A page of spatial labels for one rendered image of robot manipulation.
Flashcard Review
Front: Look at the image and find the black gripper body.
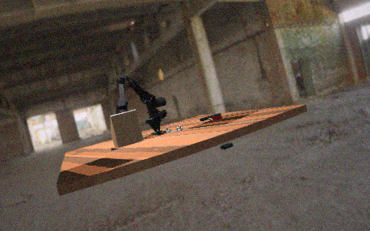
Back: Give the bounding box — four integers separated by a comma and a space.
145, 108, 163, 124

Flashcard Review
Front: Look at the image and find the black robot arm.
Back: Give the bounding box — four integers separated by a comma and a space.
116, 75, 167, 118

